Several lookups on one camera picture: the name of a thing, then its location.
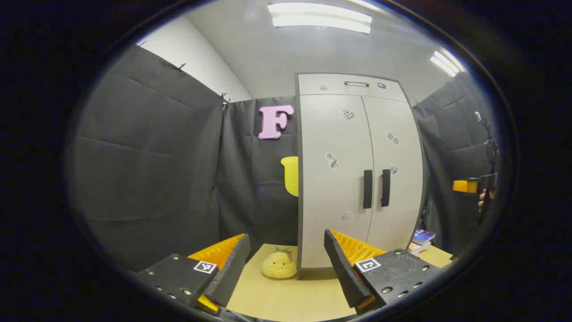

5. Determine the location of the small ceiling light panel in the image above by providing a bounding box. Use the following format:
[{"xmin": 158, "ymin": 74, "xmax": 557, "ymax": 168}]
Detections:
[{"xmin": 430, "ymin": 49, "xmax": 461, "ymax": 77}]

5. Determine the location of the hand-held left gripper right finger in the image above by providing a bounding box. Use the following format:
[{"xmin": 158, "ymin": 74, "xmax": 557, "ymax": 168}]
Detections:
[{"xmin": 324, "ymin": 229, "xmax": 447, "ymax": 315}]

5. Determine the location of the thin black cable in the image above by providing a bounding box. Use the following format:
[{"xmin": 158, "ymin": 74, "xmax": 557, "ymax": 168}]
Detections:
[{"xmin": 475, "ymin": 111, "xmax": 499, "ymax": 175}]

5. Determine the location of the white shoe cabinet door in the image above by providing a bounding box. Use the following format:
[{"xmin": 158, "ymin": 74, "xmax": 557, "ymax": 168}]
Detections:
[
  {"xmin": 361, "ymin": 96, "xmax": 424, "ymax": 252},
  {"xmin": 299, "ymin": 94, "xmax": 374, "ymax": 269}
]

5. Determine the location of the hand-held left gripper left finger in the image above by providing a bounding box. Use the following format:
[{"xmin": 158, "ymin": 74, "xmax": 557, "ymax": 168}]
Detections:
[{"xmin": 136, "ymin": 233, "xmax": 252, "ymax": 316}]

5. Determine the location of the white double-door shoe cabinet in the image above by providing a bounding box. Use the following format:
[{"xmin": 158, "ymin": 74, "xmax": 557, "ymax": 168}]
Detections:
[{"xmin": 294, "ymin": 72, "xmax": 427, "ymax": 270}]

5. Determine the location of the white cabinet drawer front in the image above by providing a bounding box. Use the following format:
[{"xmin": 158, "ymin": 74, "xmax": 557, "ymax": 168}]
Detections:
[{"xmin": 298, "ymin": 73, "xmax": 408, "ymax": 102}]

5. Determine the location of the yellow plush toy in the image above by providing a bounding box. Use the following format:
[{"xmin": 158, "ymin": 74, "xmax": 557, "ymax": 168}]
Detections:
[{"xmin": 262, "ymin": 247, "xmax": 298, "ymax": 280}]

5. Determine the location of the large ceiling light panel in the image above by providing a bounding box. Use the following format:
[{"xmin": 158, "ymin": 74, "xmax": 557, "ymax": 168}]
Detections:
[{"xmin": 267, "ymin": 2, "xmax": 373, "ymax": 35}]

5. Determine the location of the black door handle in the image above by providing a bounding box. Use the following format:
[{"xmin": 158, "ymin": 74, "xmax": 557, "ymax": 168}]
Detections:
[
  {"xmin": 381, "ymin": 169, "xmax": 391, "ymax": 207},
  {"xmin": 363, "ymin": 169, "xmax": 373, "ymax": 209}
]

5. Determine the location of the blue book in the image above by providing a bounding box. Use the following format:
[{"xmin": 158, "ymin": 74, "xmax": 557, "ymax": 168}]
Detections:
[{"xmin": 412, "ymin": 229, "xmax": 437, "ymax": 246}]

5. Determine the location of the black backdrop cloth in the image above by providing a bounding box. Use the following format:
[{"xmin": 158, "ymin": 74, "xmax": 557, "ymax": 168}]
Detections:
[{"xmin": 67, "ymin": 45, "xmax": 501, "ymax": 273}]

